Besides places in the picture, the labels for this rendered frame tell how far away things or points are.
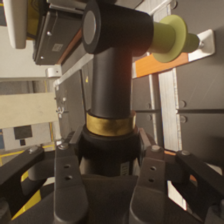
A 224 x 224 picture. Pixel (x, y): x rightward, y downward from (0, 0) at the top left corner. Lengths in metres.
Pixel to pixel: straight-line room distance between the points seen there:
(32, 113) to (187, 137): 4.38
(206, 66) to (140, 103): 0.12
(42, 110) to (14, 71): 1.13
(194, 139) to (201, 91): 0.06
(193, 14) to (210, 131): 0.13
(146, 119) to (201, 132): 0.10
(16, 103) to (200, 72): 4.42
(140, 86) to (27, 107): 4.30
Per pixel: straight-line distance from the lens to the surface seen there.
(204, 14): 0.22
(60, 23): 0.46
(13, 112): 4.51
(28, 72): 4.54
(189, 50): 0.18
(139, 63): 0.27
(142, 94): 0.27
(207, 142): 0.21
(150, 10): 0.28
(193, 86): 0.21
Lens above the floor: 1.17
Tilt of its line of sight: 29 degrees down
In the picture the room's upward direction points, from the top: 98 degrees counter-clockwise
